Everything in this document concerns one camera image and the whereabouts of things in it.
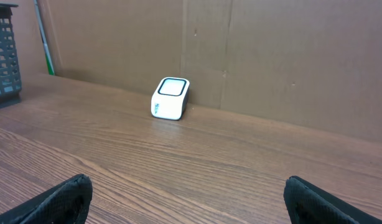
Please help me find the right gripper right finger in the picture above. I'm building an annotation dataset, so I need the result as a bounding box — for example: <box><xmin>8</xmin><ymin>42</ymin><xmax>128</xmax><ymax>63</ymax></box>
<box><xmin>283</xmin><ymin>176</ymin><xmax>382</xmax><ymax>224</ymax></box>

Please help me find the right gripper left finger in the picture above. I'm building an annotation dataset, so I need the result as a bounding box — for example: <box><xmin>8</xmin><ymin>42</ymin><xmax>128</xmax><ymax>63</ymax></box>
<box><xmin>0</xmin><ymin>174</ymin><xmax>93</xmax><ymax>224</ymax></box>

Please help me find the white barcode scanner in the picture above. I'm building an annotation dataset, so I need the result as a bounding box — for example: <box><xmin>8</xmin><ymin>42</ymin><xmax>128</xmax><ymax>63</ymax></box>
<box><xmin>151</xmin><ymin>77</ymin><xmax>190</xmax><ymax>120</ymax></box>

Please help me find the grey plastic mesh basket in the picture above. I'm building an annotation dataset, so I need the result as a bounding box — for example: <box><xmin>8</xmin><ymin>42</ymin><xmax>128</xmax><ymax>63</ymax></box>
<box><xmin>0</xmin><ymin>3</ymin><xmax>22</xmax><ymax>108</ymax></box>

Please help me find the green white pole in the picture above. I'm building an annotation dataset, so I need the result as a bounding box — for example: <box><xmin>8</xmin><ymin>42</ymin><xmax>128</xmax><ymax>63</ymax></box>
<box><xmin>34</xmin><ymin>0</ymin><xmax>55</xmax><ymax>75</ymax></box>

